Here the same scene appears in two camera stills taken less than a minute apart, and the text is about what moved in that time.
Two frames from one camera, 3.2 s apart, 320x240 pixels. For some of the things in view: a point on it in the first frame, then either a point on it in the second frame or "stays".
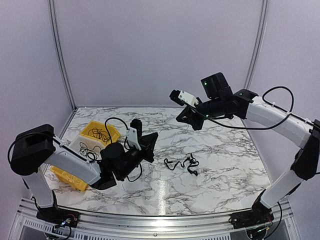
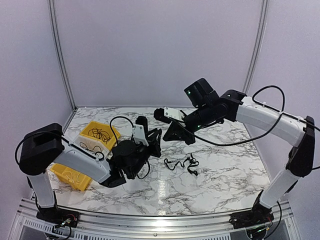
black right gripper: [197, 124] to [174, 132]
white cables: [69, 179] stays
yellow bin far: [98, 131] stays
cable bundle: [192, 161] stays
